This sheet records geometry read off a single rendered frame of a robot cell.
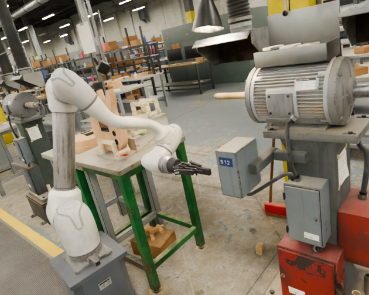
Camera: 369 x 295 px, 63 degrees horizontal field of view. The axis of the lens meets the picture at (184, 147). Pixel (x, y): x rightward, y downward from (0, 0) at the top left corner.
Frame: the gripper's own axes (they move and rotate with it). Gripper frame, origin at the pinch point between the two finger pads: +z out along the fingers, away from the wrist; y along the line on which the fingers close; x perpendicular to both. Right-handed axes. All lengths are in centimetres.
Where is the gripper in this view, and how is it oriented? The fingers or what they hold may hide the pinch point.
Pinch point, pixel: (204, 171)
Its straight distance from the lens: 138.3
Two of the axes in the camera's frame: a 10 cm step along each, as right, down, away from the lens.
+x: -1.9, -9.3, -3.2
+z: 7.4, 0.9, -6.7
